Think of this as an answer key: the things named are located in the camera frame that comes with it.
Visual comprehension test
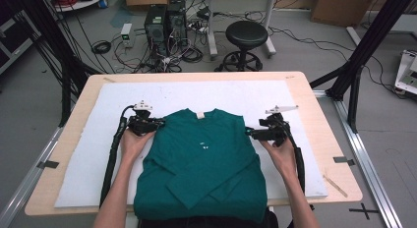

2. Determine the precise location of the black round stool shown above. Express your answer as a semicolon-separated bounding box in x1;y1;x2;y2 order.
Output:
214;20;269;73

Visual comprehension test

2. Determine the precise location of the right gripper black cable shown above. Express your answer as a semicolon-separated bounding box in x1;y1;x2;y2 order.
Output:
276;118;307;194

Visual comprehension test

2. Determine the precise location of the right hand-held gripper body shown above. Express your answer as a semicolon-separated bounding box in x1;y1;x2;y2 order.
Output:
259;105;300;147

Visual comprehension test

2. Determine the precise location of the coiled black cable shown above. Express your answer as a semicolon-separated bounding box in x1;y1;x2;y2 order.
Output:
90;40;112;55

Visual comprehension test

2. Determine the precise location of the black metal frame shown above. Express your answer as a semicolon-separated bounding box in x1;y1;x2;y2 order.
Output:
6;0;103;128
309;0;417;134

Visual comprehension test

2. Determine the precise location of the long black floor cable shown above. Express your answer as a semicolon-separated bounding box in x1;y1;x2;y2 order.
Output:
268;25;406;98

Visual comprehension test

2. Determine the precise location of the black computer tower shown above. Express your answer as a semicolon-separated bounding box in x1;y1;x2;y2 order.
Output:
144;5;168;56
166;0;189;49

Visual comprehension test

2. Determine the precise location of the person's right hand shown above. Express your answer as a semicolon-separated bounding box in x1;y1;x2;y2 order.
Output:
260;138;298;180

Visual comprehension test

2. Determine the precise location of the round white table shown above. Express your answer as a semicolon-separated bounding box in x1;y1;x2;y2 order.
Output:
48;0;109;13

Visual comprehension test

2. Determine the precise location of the aluminium rail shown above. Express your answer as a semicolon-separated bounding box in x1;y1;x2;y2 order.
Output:
0;126;64;228
313;89;404;228

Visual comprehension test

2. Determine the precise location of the green long-sleeve shirt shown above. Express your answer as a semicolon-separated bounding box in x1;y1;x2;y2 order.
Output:
133;107;268;224

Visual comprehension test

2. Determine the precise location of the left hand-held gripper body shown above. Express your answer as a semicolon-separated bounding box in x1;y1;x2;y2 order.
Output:
127;100;158;137

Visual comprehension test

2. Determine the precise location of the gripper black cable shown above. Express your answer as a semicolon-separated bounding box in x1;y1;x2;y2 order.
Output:
276;118;307;194
98;104;136;208

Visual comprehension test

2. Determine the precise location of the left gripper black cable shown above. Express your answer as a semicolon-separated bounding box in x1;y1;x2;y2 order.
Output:
98;104;136;208

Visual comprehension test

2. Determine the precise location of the white foam mat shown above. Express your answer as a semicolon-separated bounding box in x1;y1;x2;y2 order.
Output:
53;80;328;208

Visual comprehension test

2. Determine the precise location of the black tape cross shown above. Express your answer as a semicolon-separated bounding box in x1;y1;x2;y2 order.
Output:
348;202;380;221

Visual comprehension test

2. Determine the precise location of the black tape piece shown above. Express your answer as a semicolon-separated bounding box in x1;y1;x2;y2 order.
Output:
36;159;60;170
332;155;356;167

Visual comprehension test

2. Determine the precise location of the white desk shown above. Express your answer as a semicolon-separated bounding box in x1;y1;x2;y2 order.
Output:
200;0;308;59

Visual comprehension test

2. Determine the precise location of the large cardboard box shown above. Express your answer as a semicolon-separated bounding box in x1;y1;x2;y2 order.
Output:
310;0;375;28

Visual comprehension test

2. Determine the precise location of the tangle of floor cables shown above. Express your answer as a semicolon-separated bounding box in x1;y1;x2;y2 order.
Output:
111;40;205;74

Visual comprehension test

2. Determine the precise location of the small white device green light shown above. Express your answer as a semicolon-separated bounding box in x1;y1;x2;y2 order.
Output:
120;23;136;48

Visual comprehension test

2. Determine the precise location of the person's left hand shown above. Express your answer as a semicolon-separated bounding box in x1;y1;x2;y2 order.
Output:
120;129;156;162

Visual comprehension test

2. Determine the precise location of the white machine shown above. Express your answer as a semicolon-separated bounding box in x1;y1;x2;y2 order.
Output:
394;49;417;97

